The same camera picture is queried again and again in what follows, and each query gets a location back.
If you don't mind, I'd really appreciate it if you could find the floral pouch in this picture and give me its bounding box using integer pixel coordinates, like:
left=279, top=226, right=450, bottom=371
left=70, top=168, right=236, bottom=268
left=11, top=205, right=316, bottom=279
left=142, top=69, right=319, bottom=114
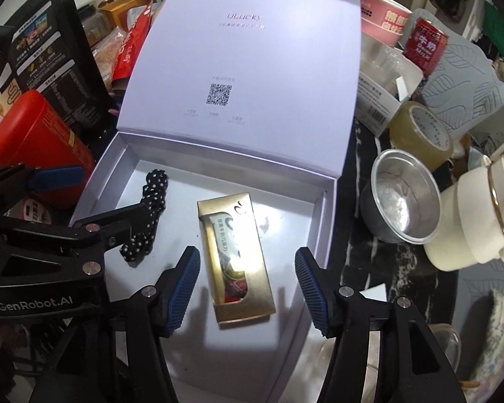
left=470, top=289, right=504, bottom=387

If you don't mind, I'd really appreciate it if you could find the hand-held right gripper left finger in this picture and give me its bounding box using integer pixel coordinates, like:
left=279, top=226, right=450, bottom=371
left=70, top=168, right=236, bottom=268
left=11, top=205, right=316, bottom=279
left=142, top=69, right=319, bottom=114
left=27, top=245, right=201, bottom=403

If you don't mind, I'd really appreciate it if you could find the grey leaf-pattern cushion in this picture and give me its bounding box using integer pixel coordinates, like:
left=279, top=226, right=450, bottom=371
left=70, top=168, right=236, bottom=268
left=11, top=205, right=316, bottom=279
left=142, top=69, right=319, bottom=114
left=420, top=34, right=504, bottom=135

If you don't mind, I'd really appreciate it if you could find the brown tape roll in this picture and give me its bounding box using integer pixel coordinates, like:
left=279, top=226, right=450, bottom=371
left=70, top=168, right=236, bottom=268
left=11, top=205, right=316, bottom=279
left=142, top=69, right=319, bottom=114
left=388, top=101, right=454, bottom=171

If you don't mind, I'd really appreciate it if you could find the orange carton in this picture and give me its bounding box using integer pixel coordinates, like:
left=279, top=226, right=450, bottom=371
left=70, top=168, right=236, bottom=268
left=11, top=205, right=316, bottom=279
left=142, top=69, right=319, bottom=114
left=98, top=0, right=152, bottom=28

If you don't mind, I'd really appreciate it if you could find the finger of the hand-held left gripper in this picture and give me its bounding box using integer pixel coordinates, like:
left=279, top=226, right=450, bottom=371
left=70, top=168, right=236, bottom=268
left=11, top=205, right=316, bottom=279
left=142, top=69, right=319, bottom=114
left=0, top=164, right=85, bottom=219
left=69, top=201, right=152, bottom=257

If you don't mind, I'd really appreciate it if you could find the cream kettle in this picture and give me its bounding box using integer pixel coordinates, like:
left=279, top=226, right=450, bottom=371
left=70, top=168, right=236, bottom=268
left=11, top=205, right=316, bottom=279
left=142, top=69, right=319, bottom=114
left=423, top=153, right=504, bottom=271

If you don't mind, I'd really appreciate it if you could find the red snack packet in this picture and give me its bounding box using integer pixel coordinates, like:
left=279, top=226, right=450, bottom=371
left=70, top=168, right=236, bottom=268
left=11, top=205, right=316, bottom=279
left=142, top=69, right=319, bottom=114
left=111, top=6, right=152, bottom=89

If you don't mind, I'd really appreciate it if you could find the red milk can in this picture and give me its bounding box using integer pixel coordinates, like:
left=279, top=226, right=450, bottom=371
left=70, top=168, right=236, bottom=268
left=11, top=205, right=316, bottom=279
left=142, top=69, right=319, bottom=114
left=403, top=17, right=449, bottom=77

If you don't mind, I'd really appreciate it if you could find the white gift box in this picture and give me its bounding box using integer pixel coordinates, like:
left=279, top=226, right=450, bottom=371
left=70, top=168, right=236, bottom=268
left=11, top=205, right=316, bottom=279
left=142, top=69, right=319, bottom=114
left=69, top=0, right=368, bottom=403

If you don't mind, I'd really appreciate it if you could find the pink paper bowl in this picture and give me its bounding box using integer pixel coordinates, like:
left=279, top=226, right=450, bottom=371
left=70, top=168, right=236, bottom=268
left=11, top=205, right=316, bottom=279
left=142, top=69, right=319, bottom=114
left=360, top=0, right=413, bottom=47

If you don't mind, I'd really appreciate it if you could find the black polka-dot scrunchie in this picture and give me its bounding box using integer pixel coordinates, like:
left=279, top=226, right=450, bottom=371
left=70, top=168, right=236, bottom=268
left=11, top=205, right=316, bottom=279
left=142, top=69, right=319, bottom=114
left=118, top=169, right=169, bottom=263

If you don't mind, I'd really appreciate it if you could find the white barcode carton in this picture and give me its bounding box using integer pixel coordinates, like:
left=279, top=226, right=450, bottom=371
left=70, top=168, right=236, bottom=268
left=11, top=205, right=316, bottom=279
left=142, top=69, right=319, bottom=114
left=355, top=46, right=425, bottom=135

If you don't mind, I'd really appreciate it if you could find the black snack bag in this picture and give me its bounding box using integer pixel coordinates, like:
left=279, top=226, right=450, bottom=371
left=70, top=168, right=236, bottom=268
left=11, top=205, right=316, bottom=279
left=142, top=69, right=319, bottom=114
left=6, top=0, right=114, bottom=135

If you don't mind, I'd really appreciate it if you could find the red canister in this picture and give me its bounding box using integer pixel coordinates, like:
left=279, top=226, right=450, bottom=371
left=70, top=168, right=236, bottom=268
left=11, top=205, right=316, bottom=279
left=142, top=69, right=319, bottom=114
left=1, top=89, right=97, bottom=211

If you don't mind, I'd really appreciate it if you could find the gold chocolate box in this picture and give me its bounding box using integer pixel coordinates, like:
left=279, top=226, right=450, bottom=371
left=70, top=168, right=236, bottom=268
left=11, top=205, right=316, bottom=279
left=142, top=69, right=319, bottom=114
left=197, top=191, right=277, bottom=329

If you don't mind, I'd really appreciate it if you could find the aluminium foil cup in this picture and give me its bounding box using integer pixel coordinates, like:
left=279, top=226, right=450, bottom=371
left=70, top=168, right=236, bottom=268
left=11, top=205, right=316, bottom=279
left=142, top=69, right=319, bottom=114
left=360, top=149, right=442, bottom=244

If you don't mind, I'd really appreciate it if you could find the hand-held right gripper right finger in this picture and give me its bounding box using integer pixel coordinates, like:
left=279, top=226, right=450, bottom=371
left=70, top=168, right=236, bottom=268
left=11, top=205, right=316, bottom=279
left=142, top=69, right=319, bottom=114
left=294, top=247, right=467, bottom=403

